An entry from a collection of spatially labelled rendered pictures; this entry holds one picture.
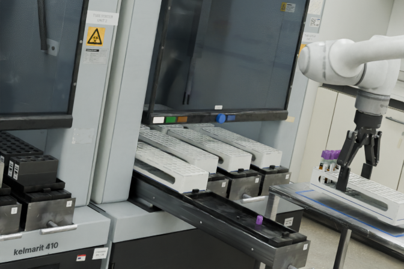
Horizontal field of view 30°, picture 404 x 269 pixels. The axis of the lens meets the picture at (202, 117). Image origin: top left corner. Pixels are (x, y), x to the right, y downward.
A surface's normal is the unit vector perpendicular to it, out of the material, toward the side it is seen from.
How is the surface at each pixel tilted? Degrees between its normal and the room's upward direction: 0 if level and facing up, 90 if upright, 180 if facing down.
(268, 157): 90
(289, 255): 90
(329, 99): 90
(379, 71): 89
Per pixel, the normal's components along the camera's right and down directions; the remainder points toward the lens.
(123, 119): 0.69, 0.27
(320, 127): -0.70, 0.02
